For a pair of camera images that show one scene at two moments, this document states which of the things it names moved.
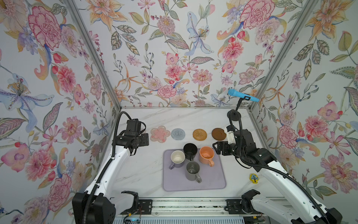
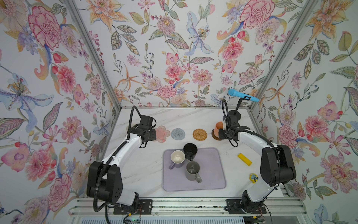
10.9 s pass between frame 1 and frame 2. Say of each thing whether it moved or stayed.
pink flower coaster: stayed
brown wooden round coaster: stayed
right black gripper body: moved
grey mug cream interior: stayed
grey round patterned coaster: stayed
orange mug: moved
